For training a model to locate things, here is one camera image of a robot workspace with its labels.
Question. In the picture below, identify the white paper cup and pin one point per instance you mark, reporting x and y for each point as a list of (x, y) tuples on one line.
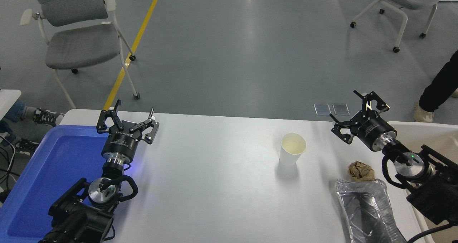
[(290, 157)]

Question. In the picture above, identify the person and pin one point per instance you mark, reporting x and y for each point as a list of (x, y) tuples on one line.
[(440, 85), (46, 117)]

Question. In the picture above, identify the small white table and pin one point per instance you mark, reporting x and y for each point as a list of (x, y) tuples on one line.
[(7, 100)]

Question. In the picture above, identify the silver foil tray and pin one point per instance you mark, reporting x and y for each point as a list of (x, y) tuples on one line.
[(361, 200)]

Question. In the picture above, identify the large pale bin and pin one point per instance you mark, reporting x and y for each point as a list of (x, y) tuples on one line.
[(422, 135)]

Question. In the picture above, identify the blue plastic tray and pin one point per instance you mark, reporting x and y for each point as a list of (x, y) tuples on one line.
[(46, 171)]

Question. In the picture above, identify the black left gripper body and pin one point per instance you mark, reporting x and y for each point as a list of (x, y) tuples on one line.
[(120, 144)]

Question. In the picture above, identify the silver floor plate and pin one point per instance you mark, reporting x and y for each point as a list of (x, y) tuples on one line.
[(322, 109), (340, 109)]

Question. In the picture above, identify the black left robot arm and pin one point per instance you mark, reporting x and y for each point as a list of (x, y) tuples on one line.
[(77, 218)]

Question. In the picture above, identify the crumpled tan paper ball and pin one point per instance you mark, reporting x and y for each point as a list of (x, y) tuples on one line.
[(361, 171)]

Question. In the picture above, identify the grey chair with armrests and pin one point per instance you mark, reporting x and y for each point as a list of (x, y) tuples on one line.
[(80, 46)]

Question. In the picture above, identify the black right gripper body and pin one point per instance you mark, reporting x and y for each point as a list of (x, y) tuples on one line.
[(374, 132)]

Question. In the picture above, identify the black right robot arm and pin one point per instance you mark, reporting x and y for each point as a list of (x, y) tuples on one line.
[(433, 196)]

